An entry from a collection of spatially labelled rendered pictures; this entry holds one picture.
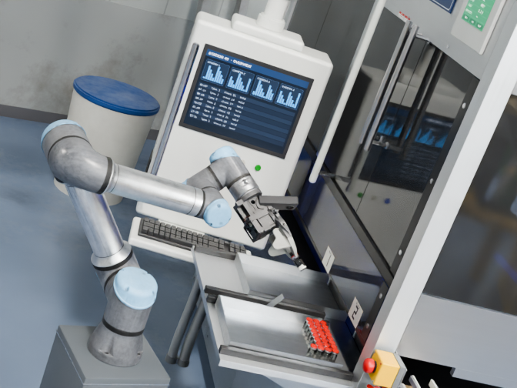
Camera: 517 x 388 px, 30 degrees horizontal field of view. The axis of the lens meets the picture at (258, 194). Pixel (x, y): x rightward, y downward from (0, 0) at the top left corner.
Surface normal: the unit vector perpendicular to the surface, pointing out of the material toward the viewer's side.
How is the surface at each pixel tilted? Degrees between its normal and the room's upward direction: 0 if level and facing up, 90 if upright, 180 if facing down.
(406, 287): 90
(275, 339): 0
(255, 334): 0
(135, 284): 7
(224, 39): 90
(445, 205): 90
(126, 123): 94
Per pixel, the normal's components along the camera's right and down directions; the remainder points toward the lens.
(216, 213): 0.34, 0.43
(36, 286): 0.32, -0.89
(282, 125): 0.04, 0.36
